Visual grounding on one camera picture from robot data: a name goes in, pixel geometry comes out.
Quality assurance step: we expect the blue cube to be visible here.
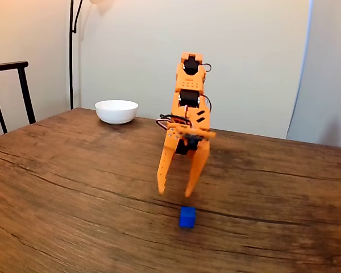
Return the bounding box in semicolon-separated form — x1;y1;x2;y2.
178;205;197;229

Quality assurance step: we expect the white bowl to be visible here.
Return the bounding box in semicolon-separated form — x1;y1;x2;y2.
94;99;139;125

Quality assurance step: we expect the black floor lamp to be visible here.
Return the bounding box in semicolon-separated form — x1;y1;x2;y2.
69;0;116;110

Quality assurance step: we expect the black chair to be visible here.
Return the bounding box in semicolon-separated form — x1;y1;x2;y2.
0;60;37;134

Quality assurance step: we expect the camera on orange mount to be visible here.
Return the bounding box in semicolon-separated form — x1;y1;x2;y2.
165;122;217;151

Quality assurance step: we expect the black camera cable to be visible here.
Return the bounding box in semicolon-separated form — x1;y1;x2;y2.
155;113;194;129

